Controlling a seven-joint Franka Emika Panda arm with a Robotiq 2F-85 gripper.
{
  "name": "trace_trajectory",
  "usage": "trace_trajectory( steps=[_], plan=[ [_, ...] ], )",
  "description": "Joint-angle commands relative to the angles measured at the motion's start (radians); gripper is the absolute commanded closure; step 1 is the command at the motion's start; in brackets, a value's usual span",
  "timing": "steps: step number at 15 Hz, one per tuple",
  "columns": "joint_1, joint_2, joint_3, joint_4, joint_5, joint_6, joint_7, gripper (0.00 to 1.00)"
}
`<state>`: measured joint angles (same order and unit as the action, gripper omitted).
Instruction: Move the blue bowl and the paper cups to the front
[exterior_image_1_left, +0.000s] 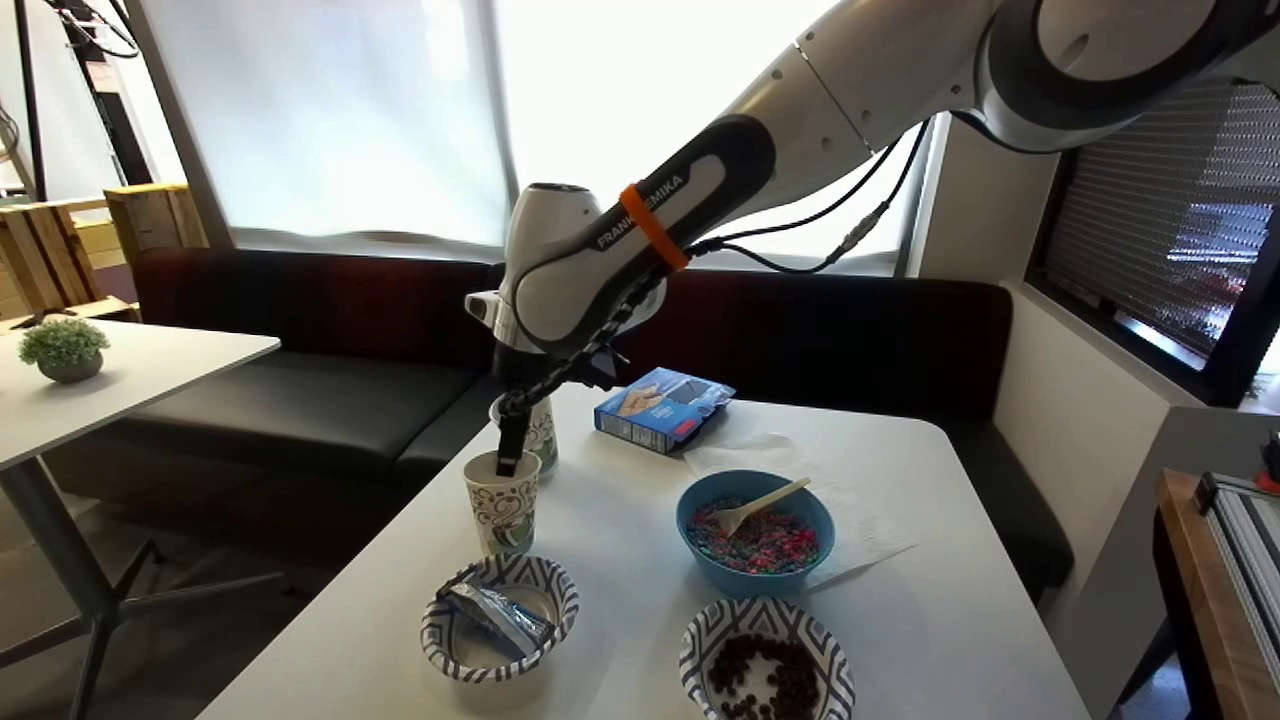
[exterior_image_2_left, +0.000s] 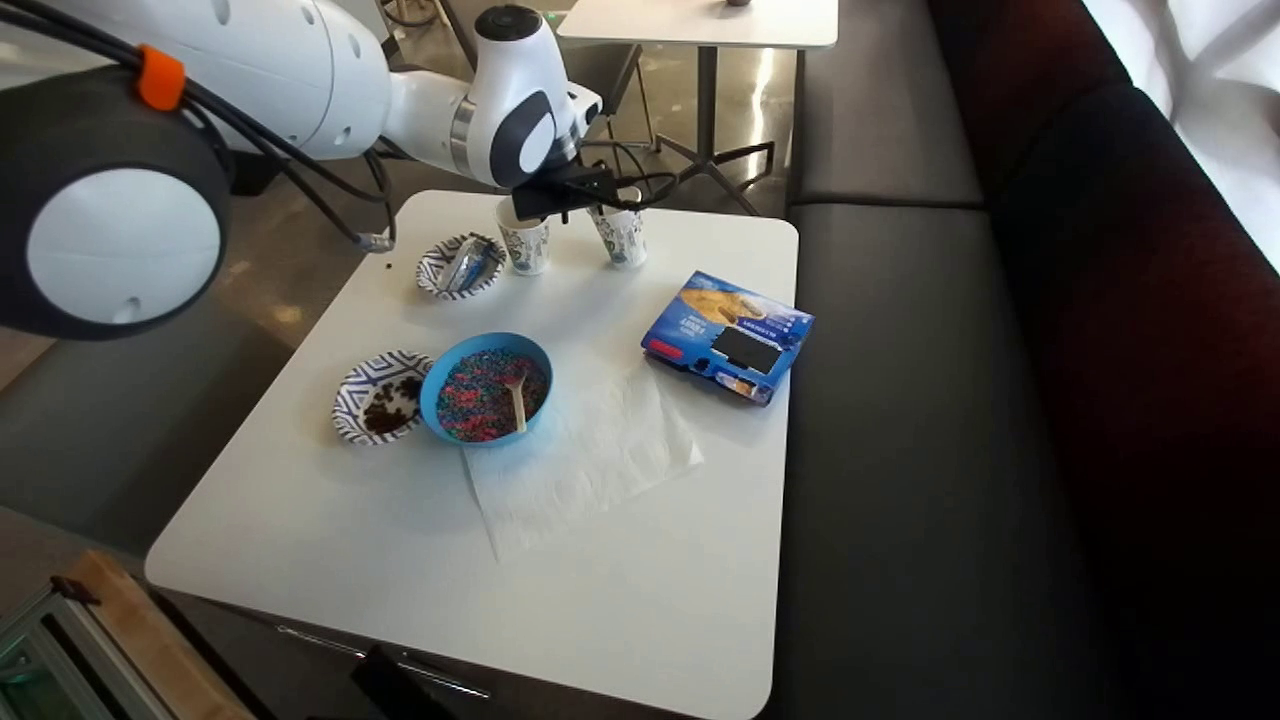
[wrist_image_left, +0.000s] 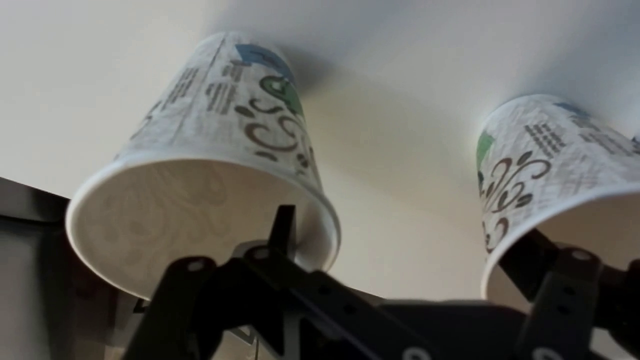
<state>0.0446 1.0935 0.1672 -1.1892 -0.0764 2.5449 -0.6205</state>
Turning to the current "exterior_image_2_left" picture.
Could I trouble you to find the wooden spoon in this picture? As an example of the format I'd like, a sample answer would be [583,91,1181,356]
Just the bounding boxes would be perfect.
[500,366,534,433]

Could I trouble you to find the patterned paper bowl with chocolate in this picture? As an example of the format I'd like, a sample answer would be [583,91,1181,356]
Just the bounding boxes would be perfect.
[329,348,434,452]

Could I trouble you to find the colourful candy pile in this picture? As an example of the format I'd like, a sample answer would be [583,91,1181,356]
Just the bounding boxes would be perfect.
[434,348,547,438]

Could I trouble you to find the grey metal device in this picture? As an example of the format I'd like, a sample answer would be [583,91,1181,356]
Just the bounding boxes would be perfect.
[0,591,135,720]

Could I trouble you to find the dark chocolate pieces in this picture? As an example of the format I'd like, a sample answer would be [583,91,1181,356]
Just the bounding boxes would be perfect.
[354,375,429,434]

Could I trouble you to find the grey padded stool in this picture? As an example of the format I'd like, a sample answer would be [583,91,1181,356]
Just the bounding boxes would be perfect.
[0,330,290,555]

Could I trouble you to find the white side table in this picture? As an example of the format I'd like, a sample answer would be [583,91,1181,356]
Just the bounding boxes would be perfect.
[554,0,842,204]

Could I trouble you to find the blue plastic bowl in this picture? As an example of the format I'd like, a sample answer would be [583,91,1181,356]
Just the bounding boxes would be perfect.
[417,327,560,452]

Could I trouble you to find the white paper napkin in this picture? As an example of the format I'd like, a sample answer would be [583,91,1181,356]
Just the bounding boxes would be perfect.
[452,351,712,569]

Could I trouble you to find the silver foil packet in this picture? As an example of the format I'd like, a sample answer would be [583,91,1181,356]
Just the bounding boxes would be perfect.
[431,234,500,294]

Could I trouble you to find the black clamp mount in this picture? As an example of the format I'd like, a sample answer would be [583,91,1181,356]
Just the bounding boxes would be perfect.
[350,642,465,720]

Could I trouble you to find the blue snack box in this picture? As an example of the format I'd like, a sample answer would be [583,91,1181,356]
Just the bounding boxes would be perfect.
[640,268,815,406]

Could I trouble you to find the black bench sofa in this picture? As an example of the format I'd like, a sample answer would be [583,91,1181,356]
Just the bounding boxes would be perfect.
[783,0,1280,720]

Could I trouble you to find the wooden workbench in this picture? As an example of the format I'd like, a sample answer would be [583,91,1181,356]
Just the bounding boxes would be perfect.
[50,545,255,720]

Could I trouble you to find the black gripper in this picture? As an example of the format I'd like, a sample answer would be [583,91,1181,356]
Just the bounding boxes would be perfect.
[511,157,643,225]

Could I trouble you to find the patterned paper bowl with packets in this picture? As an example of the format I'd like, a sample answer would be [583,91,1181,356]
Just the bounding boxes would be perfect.
[417,226,511,305]

